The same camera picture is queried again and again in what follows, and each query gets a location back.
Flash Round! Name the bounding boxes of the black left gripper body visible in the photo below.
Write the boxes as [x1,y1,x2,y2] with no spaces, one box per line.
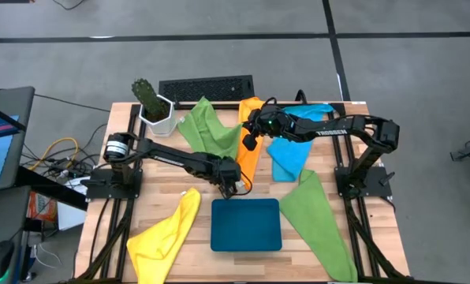
[213,156,243,189]

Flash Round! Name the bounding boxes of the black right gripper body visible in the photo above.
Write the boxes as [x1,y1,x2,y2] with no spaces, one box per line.
[242,104,295,140]

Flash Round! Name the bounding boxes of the orange microfiber towel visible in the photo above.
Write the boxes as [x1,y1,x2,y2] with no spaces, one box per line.
[234,97,267,191]

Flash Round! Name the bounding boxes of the teal plastic bin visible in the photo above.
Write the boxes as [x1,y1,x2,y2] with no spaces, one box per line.
[210,197,282,252]

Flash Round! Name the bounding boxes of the green microfiber towel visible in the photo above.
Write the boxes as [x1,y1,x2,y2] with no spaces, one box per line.
[177,96,243,161]
[278,168,358,283]

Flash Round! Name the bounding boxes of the blue microfiber towel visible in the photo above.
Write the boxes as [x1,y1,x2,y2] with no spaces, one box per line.
[266,103,334,183]

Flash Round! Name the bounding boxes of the yellow microfiber towel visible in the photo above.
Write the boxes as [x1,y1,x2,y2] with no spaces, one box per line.
[126,187,203,284]

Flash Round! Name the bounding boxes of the green cactus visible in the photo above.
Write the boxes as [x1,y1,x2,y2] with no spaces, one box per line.
[131,77,171,121]

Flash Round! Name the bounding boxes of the white power adapter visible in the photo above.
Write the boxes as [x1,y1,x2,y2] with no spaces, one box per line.
[65,176,92,196]

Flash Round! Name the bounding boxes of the black monitor stand bar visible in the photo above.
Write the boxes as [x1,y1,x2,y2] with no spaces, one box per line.
[16,165,89,212]

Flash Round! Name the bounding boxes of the orange bag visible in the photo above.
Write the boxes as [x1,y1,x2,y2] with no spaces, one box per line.
[28,192,58,222]

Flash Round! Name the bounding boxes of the tilted monitor with blue screen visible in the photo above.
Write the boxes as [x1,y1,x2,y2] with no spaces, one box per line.
[0,86,35,194]

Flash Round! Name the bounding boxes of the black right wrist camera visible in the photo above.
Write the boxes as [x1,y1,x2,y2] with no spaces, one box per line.
[242,133,259,152]

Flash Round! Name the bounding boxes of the black aluminium table frame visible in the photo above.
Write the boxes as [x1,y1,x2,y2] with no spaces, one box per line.
[67,100,413,284]

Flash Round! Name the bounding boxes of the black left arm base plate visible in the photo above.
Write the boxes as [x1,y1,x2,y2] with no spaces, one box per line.
[85,168,144,200]

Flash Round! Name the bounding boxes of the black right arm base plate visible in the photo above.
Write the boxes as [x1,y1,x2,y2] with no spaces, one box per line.
[334,165,394,199]

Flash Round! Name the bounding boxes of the yellow cable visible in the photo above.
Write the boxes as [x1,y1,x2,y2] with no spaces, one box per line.
[28,136,80,171]

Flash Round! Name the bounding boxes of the black cable bundle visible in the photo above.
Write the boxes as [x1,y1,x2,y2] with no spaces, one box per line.
[21,124,110,178]

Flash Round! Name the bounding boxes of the thin black floor cable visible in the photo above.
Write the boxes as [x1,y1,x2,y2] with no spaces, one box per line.
[33,93,112,114]

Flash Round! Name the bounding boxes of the white cable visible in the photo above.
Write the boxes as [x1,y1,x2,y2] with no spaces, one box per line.
[33,243,62,269]

